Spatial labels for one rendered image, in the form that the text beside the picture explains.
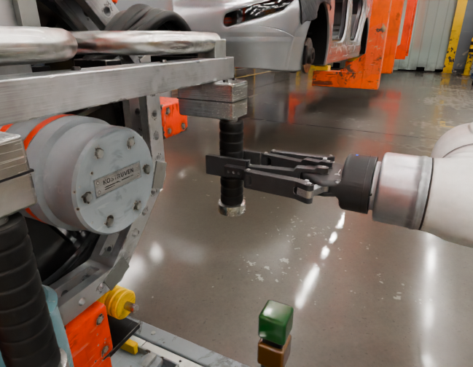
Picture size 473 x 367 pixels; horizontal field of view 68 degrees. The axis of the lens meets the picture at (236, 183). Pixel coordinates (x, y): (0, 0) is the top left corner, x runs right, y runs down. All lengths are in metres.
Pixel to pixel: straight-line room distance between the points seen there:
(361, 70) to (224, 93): 3.54
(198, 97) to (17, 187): 0.31
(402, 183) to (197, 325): 1.12
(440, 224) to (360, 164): 0.11
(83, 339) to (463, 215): 0.59
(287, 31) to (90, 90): 2.78
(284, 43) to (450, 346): 2.35
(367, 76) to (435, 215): 3.56
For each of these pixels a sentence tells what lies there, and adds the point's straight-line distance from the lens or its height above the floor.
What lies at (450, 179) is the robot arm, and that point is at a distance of 0.44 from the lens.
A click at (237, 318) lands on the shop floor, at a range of 1.46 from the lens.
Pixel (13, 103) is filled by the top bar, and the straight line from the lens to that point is 0.29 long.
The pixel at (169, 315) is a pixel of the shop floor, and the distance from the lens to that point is 1.49.
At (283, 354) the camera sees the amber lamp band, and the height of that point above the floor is 0.61.
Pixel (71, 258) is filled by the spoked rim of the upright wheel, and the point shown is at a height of 0.62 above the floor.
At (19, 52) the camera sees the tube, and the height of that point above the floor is 1.00.
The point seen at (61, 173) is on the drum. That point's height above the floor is 0.88.
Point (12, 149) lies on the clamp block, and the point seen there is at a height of 0.94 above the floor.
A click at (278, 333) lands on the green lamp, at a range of 0.51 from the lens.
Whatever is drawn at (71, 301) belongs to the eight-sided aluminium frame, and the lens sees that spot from 0.65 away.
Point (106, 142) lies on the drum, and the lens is 0.41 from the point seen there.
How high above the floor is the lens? 1.01
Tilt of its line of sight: 23 degrees down
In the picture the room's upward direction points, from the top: straight up
